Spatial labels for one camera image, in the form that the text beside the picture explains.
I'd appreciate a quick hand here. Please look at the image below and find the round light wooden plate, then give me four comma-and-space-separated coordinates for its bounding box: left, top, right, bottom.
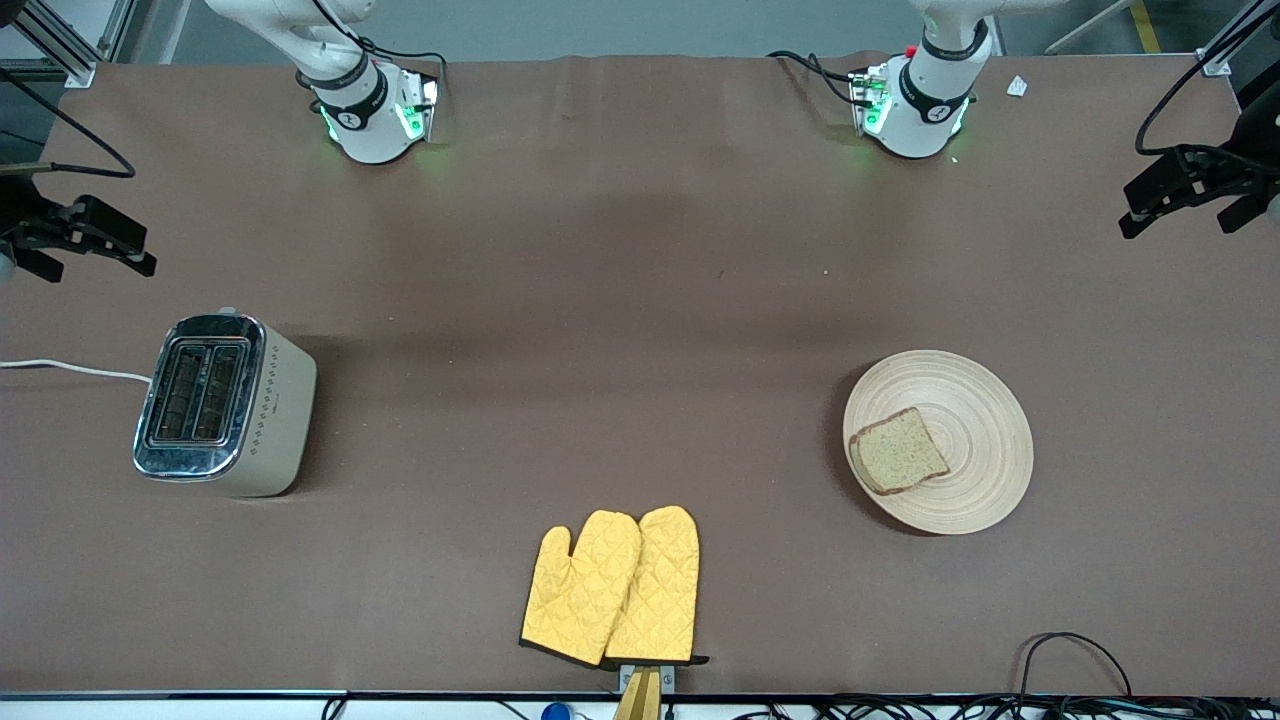
843, 349, 1034, 536

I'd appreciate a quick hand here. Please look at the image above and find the brown bread slice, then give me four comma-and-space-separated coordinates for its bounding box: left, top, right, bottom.
848, 407, 951, 496

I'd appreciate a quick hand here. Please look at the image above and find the beige chrome two-slot toaster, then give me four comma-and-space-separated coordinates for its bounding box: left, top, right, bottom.
133, 308, 318, 498

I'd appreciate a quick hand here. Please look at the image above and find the brown table cover cloth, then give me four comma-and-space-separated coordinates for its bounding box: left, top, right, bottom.
0, 52, 1280, 697

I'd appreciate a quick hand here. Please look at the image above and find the yellow quilted oven mitt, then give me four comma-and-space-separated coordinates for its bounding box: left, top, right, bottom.
520, 510, 642, 668
605, 505, 711, 667

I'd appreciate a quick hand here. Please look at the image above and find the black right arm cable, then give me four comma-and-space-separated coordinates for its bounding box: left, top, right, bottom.
0, 64, 137, 181

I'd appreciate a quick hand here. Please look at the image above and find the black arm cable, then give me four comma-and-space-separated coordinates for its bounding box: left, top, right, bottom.
1134, 0, 1280, 158
0, 64, 137, 181

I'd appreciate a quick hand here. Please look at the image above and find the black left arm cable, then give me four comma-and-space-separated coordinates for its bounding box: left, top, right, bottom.
1134, 0, 1280, 158

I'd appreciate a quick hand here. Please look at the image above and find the white toaster power cord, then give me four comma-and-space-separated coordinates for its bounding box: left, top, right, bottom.
0, 359, 152, 384

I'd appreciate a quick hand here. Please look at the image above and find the aluminium frame profile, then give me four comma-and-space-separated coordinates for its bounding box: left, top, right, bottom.
1198, 0, 1280, 79
0, 0, 138, 89

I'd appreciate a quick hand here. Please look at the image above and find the black right base cable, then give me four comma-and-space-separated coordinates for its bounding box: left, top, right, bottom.
355, 36, 448, 96

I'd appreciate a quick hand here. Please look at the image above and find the black base cable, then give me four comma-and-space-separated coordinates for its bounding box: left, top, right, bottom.
767, 50, 867, 107
355, 36, 448, 96

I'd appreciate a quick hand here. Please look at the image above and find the black left base cable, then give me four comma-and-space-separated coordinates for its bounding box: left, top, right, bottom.
767, 50, 867, 107

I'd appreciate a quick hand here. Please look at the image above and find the black looped cable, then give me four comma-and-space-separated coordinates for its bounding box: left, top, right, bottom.
1019, 631, 1134, 701

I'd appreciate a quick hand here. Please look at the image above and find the black cable bundle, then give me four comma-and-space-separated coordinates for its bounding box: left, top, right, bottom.
735, 694, 1280, 720

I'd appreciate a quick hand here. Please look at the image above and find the grey bracket with wooden strips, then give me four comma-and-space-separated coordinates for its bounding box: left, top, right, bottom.
613, 663, 677, 720

